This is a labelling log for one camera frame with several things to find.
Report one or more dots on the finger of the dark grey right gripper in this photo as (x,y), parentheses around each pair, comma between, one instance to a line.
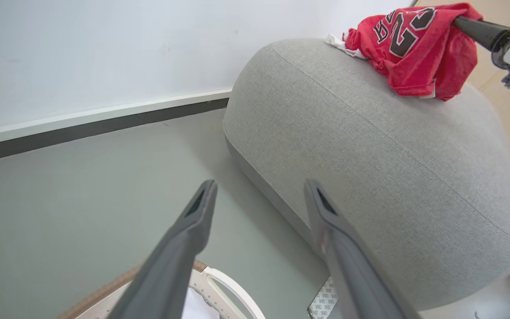
(352,266)

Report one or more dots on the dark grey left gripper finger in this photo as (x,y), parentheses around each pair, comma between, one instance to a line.
(171,261)

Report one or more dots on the red basketball jersey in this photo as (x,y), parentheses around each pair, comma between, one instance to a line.
(419,48)

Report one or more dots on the white laundry basket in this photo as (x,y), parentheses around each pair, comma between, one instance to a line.
(219,292)

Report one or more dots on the grey fabric sofa seat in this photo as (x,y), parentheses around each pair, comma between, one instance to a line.
(370,155)

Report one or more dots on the printed adhesive tape patch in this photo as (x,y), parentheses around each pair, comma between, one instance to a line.
(324,301)

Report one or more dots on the white cloth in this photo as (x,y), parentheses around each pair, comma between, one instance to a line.
(341,45)

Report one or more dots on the white baseboard strip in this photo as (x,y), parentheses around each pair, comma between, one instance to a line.
(100,116)

